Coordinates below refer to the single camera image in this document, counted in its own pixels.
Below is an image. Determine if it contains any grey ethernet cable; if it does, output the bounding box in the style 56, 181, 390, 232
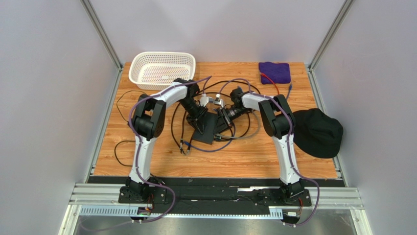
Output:
215, 111, 262, 141

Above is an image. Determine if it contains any red ethernet cable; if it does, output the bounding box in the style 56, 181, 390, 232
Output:
260, 72, 281, 96

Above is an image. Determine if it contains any purple cloth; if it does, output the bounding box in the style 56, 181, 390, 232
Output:
258, 62, 291, 84

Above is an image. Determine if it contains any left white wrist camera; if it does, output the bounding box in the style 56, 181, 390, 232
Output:
199, 93, 214, 107

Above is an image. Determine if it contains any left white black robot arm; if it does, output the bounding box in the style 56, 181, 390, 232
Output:
120, 78, 207, 203

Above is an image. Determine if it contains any aluminium frame rail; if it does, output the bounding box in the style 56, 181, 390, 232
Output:
59, 184, 372, 235

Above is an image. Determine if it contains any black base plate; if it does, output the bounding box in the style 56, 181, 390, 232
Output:
118, 177, 312, 215

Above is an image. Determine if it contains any white plastic basket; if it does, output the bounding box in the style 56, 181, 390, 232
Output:
128, 51, 196, 91

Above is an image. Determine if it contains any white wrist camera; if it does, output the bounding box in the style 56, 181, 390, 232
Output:
199, 93, 214, 107
213, 93, 225, 108

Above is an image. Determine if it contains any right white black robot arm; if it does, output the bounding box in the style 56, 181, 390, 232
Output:
214, 88, 304, 205

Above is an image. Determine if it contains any black network switch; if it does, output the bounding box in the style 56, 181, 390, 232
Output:
191, 113, 217, 145

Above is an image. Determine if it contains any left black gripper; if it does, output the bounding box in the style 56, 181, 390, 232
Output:
179, 98, 209, 134

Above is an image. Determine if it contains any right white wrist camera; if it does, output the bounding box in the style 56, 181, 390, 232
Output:
213, 93, 225, 108

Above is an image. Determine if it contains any black power cord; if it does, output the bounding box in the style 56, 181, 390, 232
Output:
113, 90, 167, 185

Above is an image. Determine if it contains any black bucket hat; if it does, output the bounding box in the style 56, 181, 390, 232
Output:
293, 108, 344, 159

